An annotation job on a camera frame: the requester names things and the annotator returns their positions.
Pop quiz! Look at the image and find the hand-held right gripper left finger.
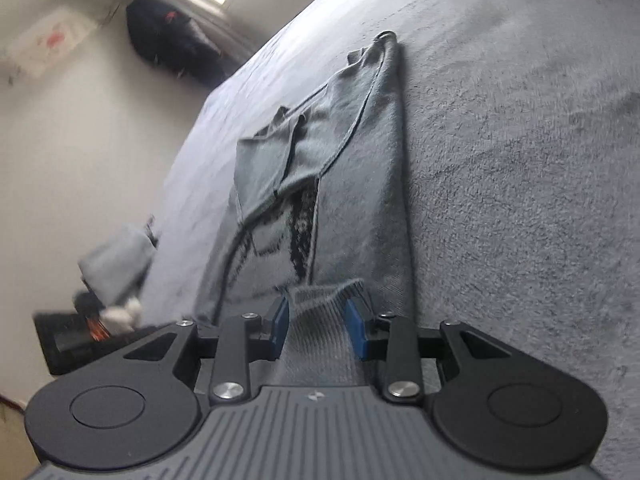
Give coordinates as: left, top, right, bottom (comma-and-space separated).
122, 296, 291, 404

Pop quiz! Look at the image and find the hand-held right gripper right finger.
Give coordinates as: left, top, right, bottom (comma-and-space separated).
345, 297, 511, 404

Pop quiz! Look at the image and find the grey knit sweater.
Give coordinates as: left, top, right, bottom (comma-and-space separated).
192, 31, 416, 391

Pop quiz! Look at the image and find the white fluffy cloth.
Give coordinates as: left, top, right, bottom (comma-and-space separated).
101, 297, 144, 334

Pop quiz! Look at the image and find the light grey folded cloth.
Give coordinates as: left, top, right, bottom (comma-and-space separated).
77, 225, 156, 306

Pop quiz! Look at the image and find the grey fleece bed blanket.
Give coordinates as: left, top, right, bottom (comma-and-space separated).
140, 0, 640, 480

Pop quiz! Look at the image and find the dark hanging jacket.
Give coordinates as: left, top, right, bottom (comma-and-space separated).
126, 0, 241, 86

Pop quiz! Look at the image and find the white wall cloth red print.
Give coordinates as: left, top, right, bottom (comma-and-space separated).
0, 5, 101, 81

